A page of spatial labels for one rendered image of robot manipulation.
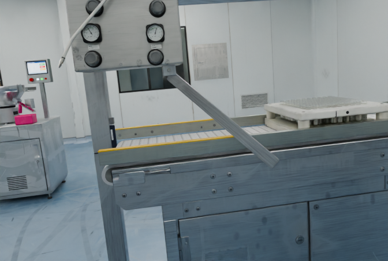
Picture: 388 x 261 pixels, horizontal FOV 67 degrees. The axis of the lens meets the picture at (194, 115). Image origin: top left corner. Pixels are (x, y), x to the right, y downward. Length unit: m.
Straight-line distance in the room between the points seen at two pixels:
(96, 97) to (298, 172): 0.62
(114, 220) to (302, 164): 0.62
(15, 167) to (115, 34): 2.75
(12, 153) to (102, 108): 2.36
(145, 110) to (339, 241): 5.07
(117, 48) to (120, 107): 5.17
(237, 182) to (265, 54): 5.50
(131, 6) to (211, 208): 0.50
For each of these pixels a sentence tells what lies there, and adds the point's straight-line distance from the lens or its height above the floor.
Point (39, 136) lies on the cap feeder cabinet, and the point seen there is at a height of 0.64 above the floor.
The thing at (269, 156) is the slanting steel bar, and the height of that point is 0.93.
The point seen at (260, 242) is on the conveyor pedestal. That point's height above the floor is 0.64.
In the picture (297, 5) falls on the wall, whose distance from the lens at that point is 6.54.
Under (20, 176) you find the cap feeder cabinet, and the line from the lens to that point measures 3.30.
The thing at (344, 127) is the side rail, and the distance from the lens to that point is 0.79.
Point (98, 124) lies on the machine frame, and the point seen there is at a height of 0.97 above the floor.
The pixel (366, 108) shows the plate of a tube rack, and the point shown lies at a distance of 0.85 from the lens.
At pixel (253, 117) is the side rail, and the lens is 0.98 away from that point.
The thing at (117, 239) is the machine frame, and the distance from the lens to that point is 1.08.
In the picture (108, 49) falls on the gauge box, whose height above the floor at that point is 1.16.
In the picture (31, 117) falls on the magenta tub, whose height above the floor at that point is 0.82.
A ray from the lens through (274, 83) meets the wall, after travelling 6.21.
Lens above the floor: 1.10
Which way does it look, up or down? 8 degrees down
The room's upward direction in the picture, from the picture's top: 5 degrees counter-clockwise
